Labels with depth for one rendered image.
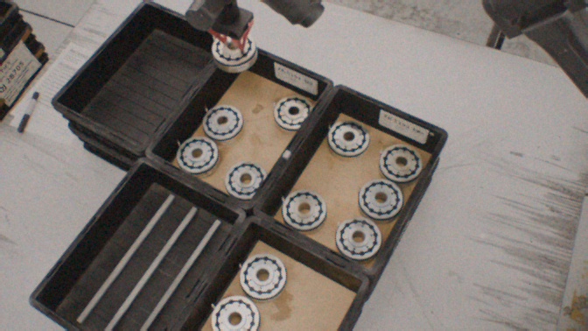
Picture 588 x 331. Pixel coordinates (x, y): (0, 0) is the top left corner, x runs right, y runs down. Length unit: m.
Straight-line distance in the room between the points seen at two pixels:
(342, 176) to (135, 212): 0.51
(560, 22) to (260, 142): 0.89
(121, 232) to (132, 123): 0.30
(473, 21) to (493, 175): 1.39
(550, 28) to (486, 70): 1.05
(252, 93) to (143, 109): 0.29
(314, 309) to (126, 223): 0.49
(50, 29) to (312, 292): 2.17
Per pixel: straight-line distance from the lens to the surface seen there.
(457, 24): 2.86
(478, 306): 1.46
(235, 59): 1.34
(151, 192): 1.44
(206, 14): 1.15
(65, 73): 1.91
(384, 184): 1.36
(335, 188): 1.38
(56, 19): 3.13
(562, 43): 0.76
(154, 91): 1.60
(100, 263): 1.41
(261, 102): 1.52
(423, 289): 1.45
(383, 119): 1.42
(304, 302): 1.28
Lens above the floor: 2.07
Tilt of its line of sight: 61 degrees down
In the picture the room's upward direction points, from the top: 6 degrees counter-clockwise
